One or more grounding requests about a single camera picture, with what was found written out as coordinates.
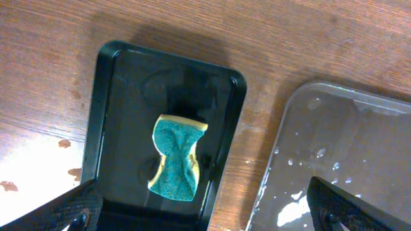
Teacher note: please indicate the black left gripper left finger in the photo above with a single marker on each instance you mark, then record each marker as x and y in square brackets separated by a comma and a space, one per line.
[77, 209]

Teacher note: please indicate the dark brown serving tray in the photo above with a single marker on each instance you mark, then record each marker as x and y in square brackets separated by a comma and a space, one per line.
[357, 141]

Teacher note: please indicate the green yellow sponge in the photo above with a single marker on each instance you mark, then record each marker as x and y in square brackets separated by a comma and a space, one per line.
[175, 139]

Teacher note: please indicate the black sponge tray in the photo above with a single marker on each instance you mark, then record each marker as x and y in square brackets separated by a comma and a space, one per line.
[133, 86]

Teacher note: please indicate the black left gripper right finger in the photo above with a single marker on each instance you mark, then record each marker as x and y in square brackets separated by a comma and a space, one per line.
[333, 208]

